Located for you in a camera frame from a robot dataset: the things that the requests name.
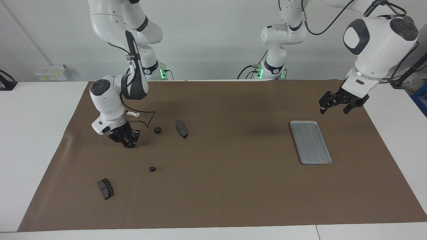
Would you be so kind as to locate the blue box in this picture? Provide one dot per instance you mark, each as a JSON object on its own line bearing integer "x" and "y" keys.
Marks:
{"x": 421, "y": 100}

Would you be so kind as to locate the white wall box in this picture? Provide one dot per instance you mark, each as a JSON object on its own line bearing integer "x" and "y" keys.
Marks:
{"x": 51, "y": 72}

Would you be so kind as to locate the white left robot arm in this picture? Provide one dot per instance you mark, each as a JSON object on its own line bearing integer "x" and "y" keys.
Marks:
{"x": 380, "y": 43}

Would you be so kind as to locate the brown table mat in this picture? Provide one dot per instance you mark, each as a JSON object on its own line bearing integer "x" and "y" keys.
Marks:
{"x": 217, "y": 193}

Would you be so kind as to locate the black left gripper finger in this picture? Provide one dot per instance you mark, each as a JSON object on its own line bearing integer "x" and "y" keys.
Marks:
{"x": 327, "y": 101}
{"x": 352, "y": 106}

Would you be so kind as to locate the white curved plastic bracket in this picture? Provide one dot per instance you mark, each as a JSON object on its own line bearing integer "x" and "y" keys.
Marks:
{"x": 135, "y": 114}

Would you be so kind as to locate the dark grey brake pad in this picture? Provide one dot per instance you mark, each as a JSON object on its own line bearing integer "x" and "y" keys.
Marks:
{"x": 181, "y": 129}
{"x": 105, "y": 189}

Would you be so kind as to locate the black clamp object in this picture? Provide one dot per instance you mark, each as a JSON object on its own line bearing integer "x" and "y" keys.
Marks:
{"x": 6, "y": 83}

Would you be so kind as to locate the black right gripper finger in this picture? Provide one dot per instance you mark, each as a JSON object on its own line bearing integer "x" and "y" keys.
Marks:
{"x": 136, "y": 135}
{"x": 122, "y": 142}

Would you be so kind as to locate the black stand pole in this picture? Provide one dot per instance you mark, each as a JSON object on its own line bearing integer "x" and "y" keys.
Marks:
{"x": 408, "y": 71}

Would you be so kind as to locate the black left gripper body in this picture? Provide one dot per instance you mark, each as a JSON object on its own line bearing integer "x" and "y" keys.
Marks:
{"x": 348, "y": 96}

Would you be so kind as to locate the silver metal tray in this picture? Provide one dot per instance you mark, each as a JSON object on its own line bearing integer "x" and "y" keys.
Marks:
{"x": 310, "y": 143}

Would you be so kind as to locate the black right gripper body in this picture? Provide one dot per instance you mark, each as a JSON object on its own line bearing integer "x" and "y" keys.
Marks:
{"x": 120, "y": 134}

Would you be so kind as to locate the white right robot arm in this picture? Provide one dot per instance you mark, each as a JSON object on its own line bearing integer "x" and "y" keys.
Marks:
{"x": 106, "y": 100}

